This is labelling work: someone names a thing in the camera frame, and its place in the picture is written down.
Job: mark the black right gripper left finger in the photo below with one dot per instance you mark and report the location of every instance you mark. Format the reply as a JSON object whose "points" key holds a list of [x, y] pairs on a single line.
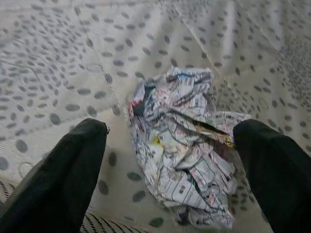
{"points": [[56, 179]]}

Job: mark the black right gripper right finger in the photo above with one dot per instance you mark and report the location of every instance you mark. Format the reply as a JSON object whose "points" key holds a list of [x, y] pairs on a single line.
{"points": [[277, 174]]}

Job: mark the newspaper ball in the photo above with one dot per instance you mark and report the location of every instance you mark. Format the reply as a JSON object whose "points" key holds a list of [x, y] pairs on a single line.
{"points": [[179, 150]]}

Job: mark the white dotted mattress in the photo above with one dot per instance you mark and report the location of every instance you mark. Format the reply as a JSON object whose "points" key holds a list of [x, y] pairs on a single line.
{"points": [[73, 60]]}

